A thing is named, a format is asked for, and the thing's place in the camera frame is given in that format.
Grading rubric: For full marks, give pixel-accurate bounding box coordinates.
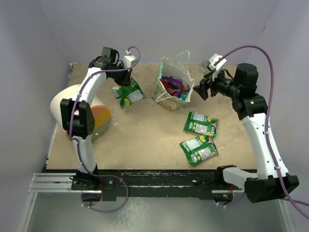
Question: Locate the green snack packet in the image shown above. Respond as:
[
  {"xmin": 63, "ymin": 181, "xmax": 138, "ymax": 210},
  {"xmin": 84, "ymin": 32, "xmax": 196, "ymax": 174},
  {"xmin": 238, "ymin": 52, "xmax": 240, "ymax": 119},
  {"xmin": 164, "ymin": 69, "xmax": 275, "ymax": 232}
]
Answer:
[
  {"xmin": 179, "ymin": 135, "xmax": 218, "ymax": 166},
  {"xmin": 111, "ymin": 78, "xmax": 146, "ymax": 109},
  {"xmin": 183, "ymin": 112, "xmax": 219, "ymax": 138}
]

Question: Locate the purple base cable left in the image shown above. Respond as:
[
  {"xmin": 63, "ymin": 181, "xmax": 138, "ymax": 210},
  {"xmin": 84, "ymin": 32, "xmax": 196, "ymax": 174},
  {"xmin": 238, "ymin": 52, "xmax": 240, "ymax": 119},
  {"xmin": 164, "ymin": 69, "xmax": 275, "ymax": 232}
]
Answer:
[{"xmin": 80, "ymin": 177, "xmax": 131, "ymax": 214}]

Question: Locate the green paper gift bag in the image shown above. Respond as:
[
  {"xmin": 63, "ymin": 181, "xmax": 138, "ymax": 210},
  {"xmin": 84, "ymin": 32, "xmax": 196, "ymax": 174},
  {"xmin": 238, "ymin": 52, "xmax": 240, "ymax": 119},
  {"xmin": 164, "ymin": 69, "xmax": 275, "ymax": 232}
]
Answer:
[{"xmin": 152, "ymin": 50, "xmax": 195, "ymax": 111}]

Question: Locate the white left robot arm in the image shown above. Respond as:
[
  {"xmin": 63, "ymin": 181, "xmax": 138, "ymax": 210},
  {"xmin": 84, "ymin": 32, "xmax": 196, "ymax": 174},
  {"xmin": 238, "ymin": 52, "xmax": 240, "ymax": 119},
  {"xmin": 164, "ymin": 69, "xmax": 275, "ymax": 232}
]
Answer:
[{"xmin": 60, "ymin": 47, "xmax": 140, "ymax": 189}]

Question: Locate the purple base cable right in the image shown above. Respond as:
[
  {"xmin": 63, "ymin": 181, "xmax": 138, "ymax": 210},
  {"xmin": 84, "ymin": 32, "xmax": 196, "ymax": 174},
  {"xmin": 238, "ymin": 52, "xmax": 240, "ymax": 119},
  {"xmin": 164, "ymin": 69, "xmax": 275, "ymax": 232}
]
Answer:
[{"xmin": 215, "ymin": 189, "xmax": 246, "ymax": 208}]

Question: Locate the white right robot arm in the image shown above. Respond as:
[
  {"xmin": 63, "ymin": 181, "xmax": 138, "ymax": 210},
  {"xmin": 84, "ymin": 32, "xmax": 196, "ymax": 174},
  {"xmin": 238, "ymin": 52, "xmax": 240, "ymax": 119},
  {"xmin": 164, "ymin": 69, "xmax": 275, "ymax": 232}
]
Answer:
[{"xmin": 193, "ymin": 63, "xmax": 299, "ymax": 203}]

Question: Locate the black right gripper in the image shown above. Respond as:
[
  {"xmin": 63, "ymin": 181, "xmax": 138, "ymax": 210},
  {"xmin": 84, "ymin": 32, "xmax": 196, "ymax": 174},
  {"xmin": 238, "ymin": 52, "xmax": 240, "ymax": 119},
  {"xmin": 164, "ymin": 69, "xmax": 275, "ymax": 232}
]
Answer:
[{"xmin": 194, "ymin": 66, "xmax": 241, "ymax": 100}]

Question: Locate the clear tape roll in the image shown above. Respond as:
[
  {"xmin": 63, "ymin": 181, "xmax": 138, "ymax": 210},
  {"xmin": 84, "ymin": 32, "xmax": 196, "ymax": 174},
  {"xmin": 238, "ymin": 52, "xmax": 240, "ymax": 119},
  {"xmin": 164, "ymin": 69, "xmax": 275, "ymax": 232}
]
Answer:
[{"xmin": 201, "ymin": 60, "xmax": 211, "ymax": 74}]

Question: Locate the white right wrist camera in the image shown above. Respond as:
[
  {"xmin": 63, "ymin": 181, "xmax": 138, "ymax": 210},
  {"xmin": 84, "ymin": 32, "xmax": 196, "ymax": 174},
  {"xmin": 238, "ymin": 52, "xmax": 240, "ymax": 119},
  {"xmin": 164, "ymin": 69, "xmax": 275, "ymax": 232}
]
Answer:
[{"xmin": 207, "ymin": 54, "xmax": 226, "ymax": 80}]

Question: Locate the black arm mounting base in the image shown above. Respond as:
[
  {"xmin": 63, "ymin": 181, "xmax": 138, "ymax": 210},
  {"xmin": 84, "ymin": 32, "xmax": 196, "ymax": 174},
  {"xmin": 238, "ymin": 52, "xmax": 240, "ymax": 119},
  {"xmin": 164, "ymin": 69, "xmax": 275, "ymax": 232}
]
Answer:
[{"xmin": 70, "ymin": 169, "xmax": 238, "ymax": 201}]

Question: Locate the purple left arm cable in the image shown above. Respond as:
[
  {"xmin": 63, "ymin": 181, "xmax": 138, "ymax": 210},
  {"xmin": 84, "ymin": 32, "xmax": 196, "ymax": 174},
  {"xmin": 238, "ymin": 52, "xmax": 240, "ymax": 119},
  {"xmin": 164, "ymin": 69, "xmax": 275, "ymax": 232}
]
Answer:
[{"xmin": 69, "ymin": 46, "xmax": 141, "ymax": 179}]

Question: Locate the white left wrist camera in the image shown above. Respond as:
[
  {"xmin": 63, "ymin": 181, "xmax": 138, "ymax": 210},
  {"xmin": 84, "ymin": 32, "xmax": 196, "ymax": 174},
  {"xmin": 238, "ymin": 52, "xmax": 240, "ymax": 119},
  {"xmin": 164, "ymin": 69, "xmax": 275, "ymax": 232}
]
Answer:
[{"xmin": 123, "ymin": 50, "xmax": 137, "ymax": 68}]

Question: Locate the purple Fox's bag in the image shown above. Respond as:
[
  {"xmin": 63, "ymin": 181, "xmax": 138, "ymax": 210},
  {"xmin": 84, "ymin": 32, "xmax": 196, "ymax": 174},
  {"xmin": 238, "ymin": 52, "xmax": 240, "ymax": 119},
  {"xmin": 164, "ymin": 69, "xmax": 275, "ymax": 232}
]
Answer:
[
  {"xmin": 162, "ymin": 82, "xmax": 190, "ymax": 99},
  {"xmin": 162, "ymin": 76, "xmax": 189, "ymax": 89}
]

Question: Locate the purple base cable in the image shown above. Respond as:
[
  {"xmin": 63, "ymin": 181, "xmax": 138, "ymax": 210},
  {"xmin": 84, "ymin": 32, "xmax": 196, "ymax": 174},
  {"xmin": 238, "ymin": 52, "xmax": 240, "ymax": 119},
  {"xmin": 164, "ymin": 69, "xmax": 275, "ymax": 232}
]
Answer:
[
  {"xmin": 80, "ymin": 177, "xmax": 131, "ymax": 214},
  {"xmin": 215, "ymin": 189, "xmax": 246, "ymax": 208}
]

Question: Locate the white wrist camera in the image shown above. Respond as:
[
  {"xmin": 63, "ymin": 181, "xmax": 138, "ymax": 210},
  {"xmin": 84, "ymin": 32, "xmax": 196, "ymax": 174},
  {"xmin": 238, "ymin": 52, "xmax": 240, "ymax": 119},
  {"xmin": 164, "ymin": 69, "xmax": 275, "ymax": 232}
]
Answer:
[
  {"xmin": 123, "ymin": 50, "xmax": 137, "ymax": 68},
  {"xmin": 207, "ymin": 54, "xmax": 226, "ymax": 80}
]

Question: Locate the teal snack packet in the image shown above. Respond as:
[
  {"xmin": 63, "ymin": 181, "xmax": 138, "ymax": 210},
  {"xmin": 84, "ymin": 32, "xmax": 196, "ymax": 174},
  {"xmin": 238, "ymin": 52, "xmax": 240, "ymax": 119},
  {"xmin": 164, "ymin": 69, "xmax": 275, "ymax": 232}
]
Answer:
[{"xmin": 179, "ymin": 93, "xmax": 188, "ymax": 101}]

